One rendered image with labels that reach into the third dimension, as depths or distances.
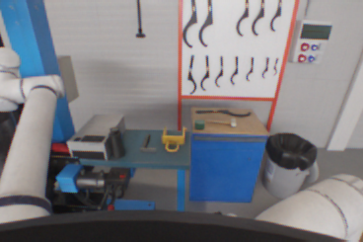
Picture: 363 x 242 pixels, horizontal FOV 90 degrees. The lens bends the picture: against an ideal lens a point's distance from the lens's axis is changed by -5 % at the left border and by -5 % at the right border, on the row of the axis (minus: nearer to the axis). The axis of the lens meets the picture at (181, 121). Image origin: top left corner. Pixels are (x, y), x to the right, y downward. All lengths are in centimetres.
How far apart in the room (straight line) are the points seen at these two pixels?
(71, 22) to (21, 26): 171
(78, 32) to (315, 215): 308
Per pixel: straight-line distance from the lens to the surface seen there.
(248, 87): 297
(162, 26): 278
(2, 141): 129
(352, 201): 53
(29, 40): 151
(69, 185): 138
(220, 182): 223
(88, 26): 308
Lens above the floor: 184
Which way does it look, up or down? 27 degrees down
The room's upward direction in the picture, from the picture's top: 1 degrees clockwise
